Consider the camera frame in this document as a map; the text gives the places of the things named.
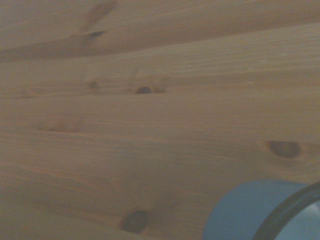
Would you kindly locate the blue enamel mug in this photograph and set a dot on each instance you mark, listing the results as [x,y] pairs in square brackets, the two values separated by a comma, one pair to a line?
[240,210]

